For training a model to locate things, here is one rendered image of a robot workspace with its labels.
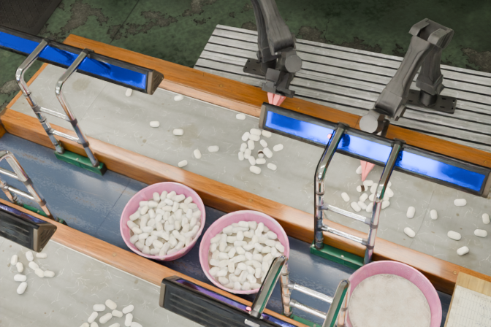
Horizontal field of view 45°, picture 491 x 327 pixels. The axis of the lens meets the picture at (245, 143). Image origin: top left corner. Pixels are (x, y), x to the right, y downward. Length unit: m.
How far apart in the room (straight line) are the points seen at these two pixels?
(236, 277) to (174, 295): 0.41
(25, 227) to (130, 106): 0.78
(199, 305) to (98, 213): 0.78
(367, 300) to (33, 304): 0.96
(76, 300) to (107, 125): 0.65
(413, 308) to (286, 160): 0.61
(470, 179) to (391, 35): 1.98
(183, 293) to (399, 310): 0.66
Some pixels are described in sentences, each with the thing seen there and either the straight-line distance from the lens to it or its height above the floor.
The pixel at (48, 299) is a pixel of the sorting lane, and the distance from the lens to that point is 1.88.
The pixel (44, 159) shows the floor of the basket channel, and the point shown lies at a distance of 2.24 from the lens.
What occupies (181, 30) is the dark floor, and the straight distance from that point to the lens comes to 3.55.
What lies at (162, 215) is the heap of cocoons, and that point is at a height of 0.73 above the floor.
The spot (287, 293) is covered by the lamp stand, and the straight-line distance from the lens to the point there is 1.54.
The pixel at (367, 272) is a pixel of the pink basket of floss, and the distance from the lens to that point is 1.76.
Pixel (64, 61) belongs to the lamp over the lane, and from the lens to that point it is 1.95.
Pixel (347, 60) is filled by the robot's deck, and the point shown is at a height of 0.67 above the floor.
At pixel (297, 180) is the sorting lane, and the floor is 0.74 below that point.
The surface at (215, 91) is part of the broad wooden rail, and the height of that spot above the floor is 0.76.
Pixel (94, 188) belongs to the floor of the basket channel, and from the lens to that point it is 2.10.
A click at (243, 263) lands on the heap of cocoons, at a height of 0.74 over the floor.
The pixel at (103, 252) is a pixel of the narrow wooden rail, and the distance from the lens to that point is 1.85.
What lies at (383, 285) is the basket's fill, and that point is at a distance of 1.76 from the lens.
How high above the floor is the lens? 2.34
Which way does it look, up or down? 53 degrees down
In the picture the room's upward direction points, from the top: 9 degrees counter-clockwise
